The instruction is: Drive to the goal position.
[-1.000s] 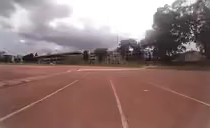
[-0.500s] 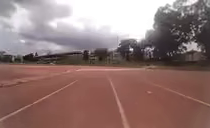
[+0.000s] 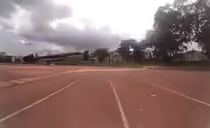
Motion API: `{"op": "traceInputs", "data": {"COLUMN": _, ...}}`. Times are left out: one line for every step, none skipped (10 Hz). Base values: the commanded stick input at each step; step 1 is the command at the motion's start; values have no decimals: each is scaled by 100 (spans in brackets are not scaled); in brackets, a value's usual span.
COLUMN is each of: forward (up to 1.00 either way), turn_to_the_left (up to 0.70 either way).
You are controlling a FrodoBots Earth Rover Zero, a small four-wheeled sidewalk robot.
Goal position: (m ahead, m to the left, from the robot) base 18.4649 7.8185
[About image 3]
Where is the red running track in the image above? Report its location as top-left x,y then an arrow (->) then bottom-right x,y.
0,64 -> 210,128

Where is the long low building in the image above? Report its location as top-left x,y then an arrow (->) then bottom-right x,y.
21,51 -> 91,66

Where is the group of dark trees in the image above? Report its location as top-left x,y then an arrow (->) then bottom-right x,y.
92,0 -> 210,64

